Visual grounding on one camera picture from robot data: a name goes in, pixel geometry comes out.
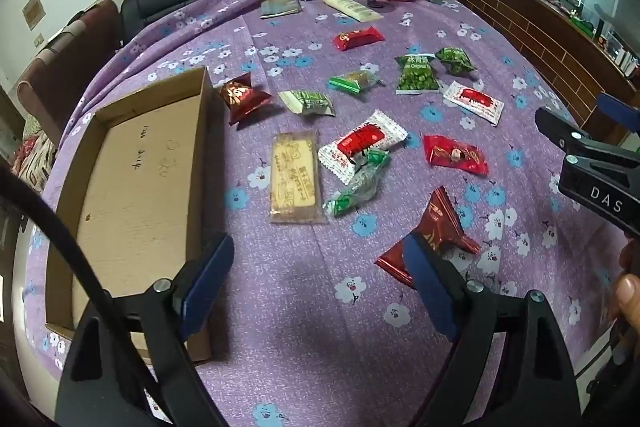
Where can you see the red floral cloth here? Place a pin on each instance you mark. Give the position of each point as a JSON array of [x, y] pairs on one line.
[[32, 159]]

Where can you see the clear green candy packet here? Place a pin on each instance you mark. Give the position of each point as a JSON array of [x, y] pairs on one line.
[[357, 187]]

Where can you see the clear biscuit packet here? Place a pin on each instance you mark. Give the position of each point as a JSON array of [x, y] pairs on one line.
[[295, 177]]

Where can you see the person's right hand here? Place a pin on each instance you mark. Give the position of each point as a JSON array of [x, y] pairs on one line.
[[627, 294]]

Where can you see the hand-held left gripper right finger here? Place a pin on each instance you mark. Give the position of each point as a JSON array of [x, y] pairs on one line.
[[430, 289]]

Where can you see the grey booklet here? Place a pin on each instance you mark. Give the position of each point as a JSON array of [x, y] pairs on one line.
[[281, 7]]

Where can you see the wall socket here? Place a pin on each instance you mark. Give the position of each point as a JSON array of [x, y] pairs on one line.
[[38, 40]]

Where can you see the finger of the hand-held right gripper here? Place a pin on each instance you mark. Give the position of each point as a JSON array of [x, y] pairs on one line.
[[557, 124], [622, 109]]

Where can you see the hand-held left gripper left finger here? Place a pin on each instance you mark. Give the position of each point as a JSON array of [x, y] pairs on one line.
[[205, 289]]

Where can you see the bright red snack packet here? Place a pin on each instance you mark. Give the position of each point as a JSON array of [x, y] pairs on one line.
[[455, 154]]

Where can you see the purple floral tablecloth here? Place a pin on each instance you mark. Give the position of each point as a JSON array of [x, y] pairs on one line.
[[300, 307]]

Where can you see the large green pea packet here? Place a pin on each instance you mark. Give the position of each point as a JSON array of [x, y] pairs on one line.
[[414, 74]]

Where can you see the brown armchair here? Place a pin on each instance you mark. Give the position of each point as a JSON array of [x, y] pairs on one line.
[[65, 57]]

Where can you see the long red snack packet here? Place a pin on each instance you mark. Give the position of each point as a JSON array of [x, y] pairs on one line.
[[357, 38]]

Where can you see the shallow cardboard box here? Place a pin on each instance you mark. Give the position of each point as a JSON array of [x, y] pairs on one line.
[[135, 187]]

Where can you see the white red snack packet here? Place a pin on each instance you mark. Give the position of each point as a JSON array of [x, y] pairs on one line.
[[472, 101], [362, 144]]

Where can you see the small green pea packet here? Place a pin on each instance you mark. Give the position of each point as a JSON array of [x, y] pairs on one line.
[[455, 59]]

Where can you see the wooden display cabinet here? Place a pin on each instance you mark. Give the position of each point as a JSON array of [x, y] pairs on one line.
[[525, 22]]

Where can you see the green white snack packet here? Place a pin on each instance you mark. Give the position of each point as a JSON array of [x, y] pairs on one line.
[[306, 102]]

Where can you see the green clear pastry packet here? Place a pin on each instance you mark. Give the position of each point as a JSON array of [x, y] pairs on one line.
[[352, 81]]

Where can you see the dark red foil snack packet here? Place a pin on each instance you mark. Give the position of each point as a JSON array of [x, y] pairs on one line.
[[440, 227]]

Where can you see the cream tube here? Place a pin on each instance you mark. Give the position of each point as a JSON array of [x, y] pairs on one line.
[[350, 7]]

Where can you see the small wall plaque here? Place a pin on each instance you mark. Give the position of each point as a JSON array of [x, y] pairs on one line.
[[34, 11]]

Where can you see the dark red triangular snack packet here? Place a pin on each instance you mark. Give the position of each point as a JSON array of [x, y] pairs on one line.
[[242, 98]]

